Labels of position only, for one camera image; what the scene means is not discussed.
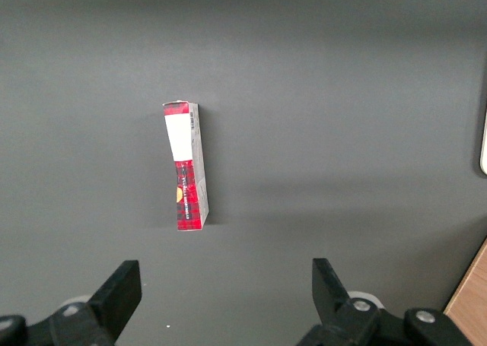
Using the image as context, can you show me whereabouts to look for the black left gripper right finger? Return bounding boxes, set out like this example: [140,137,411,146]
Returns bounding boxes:
[296,257,473,346]

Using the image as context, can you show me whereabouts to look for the red and grey carton box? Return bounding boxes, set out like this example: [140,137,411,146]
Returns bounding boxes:
[162,100,210,233]

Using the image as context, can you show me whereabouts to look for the wooden drawer cabinet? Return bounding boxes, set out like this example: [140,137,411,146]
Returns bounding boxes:
[442,236,487,346]

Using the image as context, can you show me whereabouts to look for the beige plastic tray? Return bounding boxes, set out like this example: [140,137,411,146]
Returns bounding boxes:
[478,107,487,179]

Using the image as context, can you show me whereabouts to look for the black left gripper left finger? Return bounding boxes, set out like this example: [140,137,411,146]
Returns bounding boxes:
[0,259,143,346]

